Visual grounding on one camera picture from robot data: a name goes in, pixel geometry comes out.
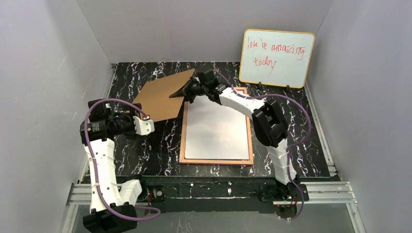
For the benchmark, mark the brown backing board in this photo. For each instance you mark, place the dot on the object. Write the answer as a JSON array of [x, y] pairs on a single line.
[[154, 96]]

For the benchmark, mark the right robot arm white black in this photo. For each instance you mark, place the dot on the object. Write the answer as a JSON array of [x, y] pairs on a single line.
[[269, 123]]

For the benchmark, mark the sky and sea photo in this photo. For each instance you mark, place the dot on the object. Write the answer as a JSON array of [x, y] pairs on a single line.
[[215, 132]]

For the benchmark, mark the aluminium rail at front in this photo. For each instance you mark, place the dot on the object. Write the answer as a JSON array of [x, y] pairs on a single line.
[[319, 192]]

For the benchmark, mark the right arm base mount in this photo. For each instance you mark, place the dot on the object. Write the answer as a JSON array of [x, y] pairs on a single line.
[[271, 193]]

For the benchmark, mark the pink wooden photo frame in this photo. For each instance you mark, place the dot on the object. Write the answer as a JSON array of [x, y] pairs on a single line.
[[181, 144]]

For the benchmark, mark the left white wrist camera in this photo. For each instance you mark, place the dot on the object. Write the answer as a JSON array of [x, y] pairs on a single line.
[[143, 126]]

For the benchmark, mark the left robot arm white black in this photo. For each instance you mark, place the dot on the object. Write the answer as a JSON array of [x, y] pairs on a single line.
[[112, 207]]

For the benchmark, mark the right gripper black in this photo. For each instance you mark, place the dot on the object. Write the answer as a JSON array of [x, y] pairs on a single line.
[[190, 90]]

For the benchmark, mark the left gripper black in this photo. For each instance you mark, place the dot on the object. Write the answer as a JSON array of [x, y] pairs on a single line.
[[129, 123]]

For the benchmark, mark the whiteboard with red writing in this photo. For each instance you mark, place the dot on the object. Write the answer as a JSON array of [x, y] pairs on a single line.
[[276, 58]]

